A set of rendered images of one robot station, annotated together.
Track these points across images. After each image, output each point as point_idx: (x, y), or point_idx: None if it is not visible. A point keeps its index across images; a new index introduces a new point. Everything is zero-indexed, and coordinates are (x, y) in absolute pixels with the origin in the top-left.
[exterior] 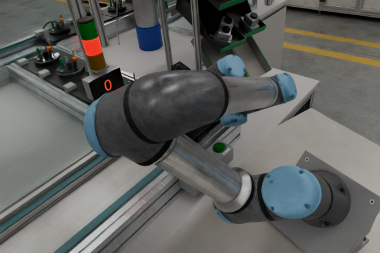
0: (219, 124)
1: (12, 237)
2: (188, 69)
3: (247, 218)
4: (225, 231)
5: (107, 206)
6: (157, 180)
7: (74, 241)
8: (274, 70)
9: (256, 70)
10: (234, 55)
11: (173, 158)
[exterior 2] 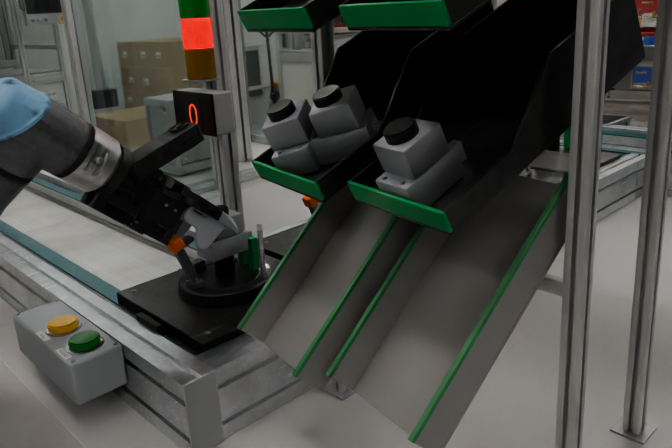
0: (180, 348)
1: (98, 223)
2: (168, 139)
3: None
4: None
5: (84, 268)
6: (66, 281)
7: (28, 244)
8: None
9: (423, 401)
10: (12, 84)
11: None
